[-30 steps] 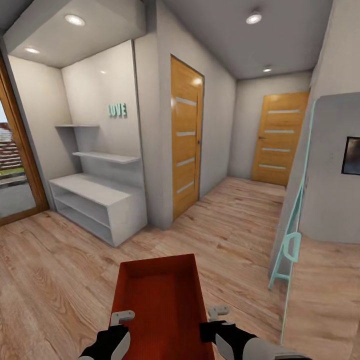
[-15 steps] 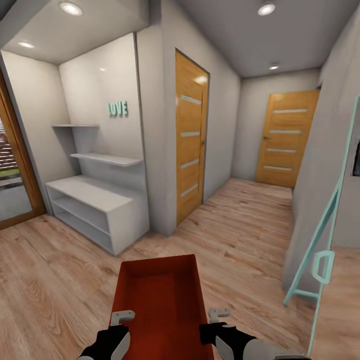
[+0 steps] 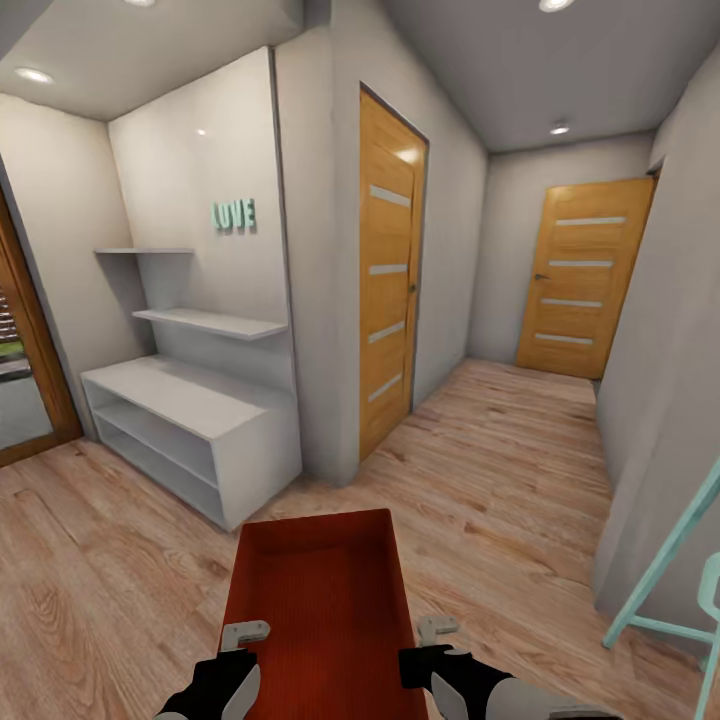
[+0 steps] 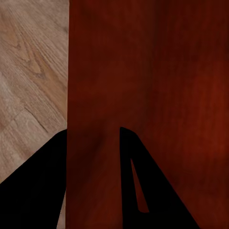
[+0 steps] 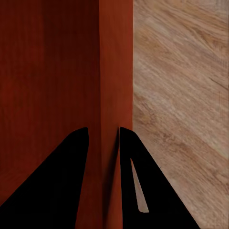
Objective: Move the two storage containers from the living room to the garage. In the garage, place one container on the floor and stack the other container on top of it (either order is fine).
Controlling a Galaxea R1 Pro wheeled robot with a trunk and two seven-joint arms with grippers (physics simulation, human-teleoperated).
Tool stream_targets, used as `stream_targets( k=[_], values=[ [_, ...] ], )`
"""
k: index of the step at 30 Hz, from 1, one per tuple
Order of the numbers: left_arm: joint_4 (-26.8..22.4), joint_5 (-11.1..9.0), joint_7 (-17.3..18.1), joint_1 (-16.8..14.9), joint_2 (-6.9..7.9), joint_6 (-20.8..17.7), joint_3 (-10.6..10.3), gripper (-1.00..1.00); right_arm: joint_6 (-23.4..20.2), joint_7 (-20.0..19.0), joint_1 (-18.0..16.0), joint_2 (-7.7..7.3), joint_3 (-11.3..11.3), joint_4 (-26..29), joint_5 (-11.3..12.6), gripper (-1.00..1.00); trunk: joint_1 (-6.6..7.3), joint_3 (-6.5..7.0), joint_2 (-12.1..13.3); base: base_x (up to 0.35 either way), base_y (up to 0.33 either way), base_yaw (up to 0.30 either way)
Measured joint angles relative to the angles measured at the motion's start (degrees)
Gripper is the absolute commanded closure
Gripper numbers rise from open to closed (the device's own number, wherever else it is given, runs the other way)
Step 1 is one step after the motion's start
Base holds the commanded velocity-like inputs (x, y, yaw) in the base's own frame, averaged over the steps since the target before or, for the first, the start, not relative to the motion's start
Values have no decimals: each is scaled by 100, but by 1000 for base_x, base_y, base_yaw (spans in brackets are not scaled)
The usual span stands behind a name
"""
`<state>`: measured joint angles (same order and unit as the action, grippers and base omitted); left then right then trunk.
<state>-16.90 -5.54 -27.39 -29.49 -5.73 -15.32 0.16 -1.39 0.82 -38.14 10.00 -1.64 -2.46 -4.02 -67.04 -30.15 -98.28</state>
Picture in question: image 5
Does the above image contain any storage box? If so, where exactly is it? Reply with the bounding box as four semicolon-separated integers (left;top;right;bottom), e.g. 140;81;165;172
0;0;133;229

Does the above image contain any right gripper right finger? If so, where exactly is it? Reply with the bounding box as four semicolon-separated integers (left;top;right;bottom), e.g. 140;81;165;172
119;127;200;229

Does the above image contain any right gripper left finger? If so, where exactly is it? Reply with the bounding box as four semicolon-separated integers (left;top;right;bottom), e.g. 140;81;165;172
0;127;89;229

